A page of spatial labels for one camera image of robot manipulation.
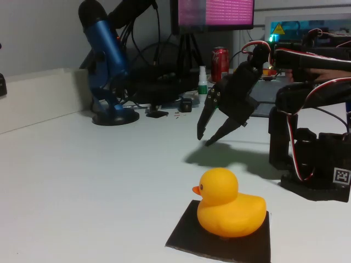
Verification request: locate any yellow rubber duck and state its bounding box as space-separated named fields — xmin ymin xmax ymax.
xmin=191 ymin=167 xmax=267 ymax=238

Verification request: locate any black leader arm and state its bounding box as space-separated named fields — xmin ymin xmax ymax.
xmin=300 ymin=27 xmax=351 ymax=49

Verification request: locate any person's left forearm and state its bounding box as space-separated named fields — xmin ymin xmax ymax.
xmin=326 ymin=67 xmax=351 ymax=78

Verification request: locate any black cardboard square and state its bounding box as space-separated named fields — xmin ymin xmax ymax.
xmin=165 ymin=199 xmax=272 ymax=263

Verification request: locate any person's left hand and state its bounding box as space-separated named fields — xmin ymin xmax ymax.
xmin=284 ymin=67 xmax=327 ymax=82

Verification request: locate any white green spray bottle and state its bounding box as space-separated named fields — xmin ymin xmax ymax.
xmin=197 ymin=65 xmax=208 ymax=104

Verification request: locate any small black cube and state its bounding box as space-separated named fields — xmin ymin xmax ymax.
xmin=179 ymin=98 xmax=193 ymax=112

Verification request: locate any grey keyboard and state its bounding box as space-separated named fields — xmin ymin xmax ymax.
xmin=248 ymin=79 xmax=278 ymax=118

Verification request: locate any red soda can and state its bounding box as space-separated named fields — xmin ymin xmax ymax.
xmin=211 ymin=46 xmax=230 ymax=83

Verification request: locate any flat black plastic piece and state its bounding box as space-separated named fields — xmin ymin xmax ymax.
xmin=145 ymin=108 xmax=169 ymax=118

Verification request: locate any black bulky device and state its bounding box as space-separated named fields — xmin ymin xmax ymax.
xmin=128 ymin=67 xmax=200 ymax=106

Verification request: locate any black tripod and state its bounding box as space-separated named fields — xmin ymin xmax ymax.
xmin=175 ymin=32 xmax=205 ymax=76

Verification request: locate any monitor with pink screen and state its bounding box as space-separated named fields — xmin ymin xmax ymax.
xmin=170 ymin=0 xmax=255 ymax=35

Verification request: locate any blue desk microphone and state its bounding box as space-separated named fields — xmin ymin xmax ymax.
xmin=78 ymin=0 xmax=140 ymax=127

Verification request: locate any black white marker tag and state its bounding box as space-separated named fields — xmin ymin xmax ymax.
xmin=332 ymin=167 xmax=351 ymax=184

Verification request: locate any white rectangular box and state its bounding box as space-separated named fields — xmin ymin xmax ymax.
xmin=0 ymin=67 xmax=93 ymax=135

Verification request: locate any small black object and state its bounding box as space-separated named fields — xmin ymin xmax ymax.
xmin=0 ymin=73 xmax=8 ymax=97

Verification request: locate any black hanging cable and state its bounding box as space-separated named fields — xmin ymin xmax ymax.
xmin=152 ymin=0 xmax=162 ymax=66

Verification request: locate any black power cable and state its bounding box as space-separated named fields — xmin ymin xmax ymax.
xmin=315 ymin=106 xmax=349 ymax=132

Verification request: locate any white machine enclosure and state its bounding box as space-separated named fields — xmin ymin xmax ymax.
xmin=264 ymin=13 xmax=351 ymax=46

